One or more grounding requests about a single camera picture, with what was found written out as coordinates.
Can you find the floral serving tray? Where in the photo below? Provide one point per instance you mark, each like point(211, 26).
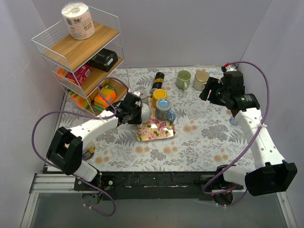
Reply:
point(155, 129)

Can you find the orange snack bag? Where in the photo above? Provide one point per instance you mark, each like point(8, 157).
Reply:
point(64, 73)

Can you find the wrapped toilet paper roll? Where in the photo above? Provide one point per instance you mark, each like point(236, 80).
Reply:
point(78, 19)

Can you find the black cylindrical bottle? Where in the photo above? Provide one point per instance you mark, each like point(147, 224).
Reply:
point(158, 81)

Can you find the orange yellow sponge pack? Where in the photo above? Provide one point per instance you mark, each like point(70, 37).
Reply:
point(109, 93)

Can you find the colourful sponge stack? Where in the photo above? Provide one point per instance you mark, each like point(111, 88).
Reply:
point(79, 100)

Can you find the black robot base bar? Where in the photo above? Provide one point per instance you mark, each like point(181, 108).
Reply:
point(133, 185)

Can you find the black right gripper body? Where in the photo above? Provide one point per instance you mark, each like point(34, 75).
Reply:
point(212, 90)

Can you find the yellow mug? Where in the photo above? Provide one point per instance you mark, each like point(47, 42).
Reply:
point(158, 94)

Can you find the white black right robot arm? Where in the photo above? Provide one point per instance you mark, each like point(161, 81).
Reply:
point(272, 172)

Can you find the blue glazed mug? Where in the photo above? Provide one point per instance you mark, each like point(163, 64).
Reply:
point(163, 111)

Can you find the cream mug with black handle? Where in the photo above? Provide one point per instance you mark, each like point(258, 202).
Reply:
point(200, 80)

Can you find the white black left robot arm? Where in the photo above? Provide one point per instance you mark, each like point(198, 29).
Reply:
point(67, 146)

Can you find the white wire shelf rack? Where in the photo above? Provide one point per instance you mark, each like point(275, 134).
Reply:
point(59, 49)

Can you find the light green ceramic mug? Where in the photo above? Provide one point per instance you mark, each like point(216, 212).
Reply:
point(183, 79)

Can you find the pink snack box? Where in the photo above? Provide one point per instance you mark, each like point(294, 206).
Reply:
point(80, 75)

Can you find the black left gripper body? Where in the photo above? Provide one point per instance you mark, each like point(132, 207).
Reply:
point(135, 113)

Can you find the white grey mug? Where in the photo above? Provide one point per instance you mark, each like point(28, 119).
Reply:
point(145, 113)

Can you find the black box on shelf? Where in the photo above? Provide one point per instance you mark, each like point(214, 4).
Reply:
point(103, 60)

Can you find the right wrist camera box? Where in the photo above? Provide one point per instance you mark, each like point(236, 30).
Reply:
point(229, 67)

